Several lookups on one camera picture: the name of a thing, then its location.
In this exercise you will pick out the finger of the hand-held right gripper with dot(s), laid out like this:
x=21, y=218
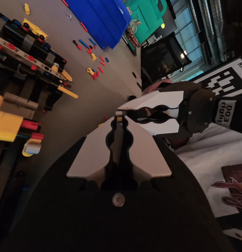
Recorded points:
x=162, y=98
x=164, y=127

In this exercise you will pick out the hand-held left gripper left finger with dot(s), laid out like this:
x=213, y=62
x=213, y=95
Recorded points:
x=91, y=157

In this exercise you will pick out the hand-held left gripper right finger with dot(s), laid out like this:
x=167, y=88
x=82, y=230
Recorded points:
x=148, y=157

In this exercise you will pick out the lego car model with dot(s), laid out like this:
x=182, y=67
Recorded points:
x=24, y=78

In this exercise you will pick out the scattered small lego pieces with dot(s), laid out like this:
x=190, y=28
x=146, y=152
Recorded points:
x=84, y=27

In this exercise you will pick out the yellow lego pin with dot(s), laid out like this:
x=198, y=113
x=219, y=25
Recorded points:
x=27, y=8

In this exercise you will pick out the person's right hand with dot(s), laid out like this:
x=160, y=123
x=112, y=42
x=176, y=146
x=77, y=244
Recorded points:
x=154, y=86

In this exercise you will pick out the square code card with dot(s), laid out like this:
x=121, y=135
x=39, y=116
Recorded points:
x=225, y=78

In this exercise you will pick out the teal container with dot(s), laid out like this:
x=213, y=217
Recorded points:
x=148, y=21

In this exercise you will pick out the miniature bicycle model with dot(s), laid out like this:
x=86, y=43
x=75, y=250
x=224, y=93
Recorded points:
x=134, y=24

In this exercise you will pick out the black monitor screen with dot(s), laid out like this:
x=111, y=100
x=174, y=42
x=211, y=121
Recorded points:
x=170, y=13

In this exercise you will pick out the blue plastic bin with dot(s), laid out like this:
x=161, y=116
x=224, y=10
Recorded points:
x=101, y=21

